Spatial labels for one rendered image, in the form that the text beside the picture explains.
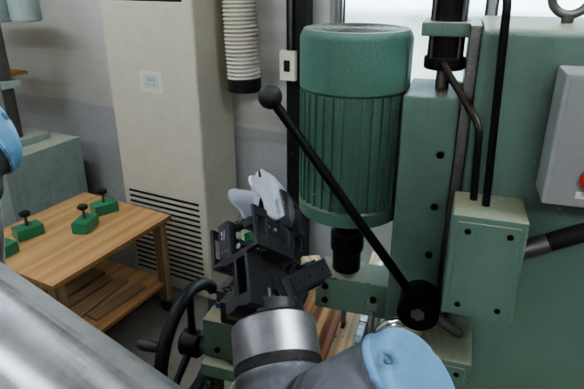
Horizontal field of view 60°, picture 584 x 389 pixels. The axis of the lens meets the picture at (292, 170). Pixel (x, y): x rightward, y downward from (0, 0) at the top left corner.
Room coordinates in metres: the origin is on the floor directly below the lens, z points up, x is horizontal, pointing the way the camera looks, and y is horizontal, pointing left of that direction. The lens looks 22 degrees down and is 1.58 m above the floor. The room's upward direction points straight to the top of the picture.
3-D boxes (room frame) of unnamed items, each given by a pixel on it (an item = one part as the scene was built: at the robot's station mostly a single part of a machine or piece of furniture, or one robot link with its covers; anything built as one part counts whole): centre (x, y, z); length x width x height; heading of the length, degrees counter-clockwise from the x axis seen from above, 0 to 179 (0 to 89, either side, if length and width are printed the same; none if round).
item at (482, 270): (0.59, -0.26, 1.23); 0.09 x 0.08 x 0.15; 72
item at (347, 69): (0.80, -0.10, 1.35); 0.18 x 0.18 x 0.31
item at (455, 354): (0.60, -0.23, 1.02); 0.09 x 0.07 x 0.12; 162
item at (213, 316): (0.85, 0.09, 0.92); 0.15 x 0.13 x 0.09; 162
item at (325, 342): (0.79, -0.07, 0.92); 0.23 x 0.02 x 0.04; 162
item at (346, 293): (0.80, -0.12, 1.03); 0.14 x 0.07 x 0.09; 72
